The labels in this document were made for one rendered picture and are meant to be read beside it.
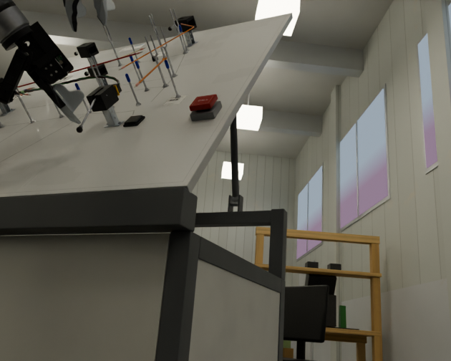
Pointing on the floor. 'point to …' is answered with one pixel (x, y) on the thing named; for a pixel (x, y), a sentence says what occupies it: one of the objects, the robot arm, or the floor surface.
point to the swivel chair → (305, 316)
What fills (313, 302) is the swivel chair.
